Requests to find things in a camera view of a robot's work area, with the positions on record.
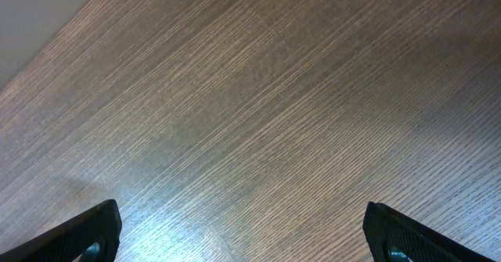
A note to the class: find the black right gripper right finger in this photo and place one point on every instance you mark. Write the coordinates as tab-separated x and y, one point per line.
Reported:
392	236

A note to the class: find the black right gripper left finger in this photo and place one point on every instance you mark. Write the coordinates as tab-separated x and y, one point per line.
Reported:
93	235

